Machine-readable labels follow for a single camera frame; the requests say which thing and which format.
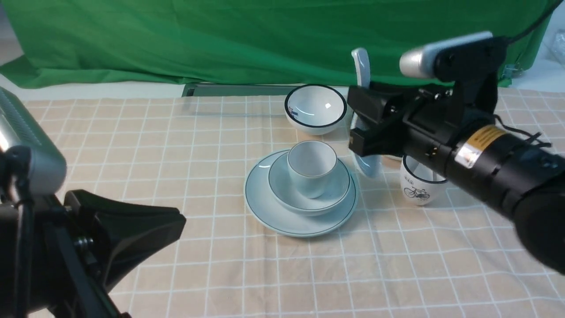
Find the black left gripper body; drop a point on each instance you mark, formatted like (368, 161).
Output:
(124, 235)

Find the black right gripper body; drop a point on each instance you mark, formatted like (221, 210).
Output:
(454, 131)

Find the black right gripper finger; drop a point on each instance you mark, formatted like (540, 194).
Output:
(376, 109)

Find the plain pale blue spoon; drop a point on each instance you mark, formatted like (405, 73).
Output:
(368, 165)

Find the pale blue cup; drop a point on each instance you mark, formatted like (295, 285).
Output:
(310, 165)

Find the pale blue bowl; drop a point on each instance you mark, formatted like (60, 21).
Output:
(288, 196)

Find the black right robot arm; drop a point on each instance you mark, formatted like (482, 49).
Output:
(515, 177)

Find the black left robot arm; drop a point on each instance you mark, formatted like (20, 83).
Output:
(67, 256)

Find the white cup bicycle print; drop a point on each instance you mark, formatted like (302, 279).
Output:
(419, 184)

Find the white bowl black rim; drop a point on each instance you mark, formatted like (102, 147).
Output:
(315, 109)

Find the metal clamp on backdrop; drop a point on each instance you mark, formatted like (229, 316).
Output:
(512, 71)

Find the beige checkered tablecloth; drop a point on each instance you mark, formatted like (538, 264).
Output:
(452, 258)

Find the pale blue flat plate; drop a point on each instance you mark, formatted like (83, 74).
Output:
(262, 204)

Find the green backdrop cloth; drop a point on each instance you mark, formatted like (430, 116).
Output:
(239, 41)

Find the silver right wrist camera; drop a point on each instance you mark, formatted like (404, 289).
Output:
(466, 57)

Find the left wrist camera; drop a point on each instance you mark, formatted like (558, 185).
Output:
(21, 134)

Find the dark metal rail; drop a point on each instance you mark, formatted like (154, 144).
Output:
(223, 90)

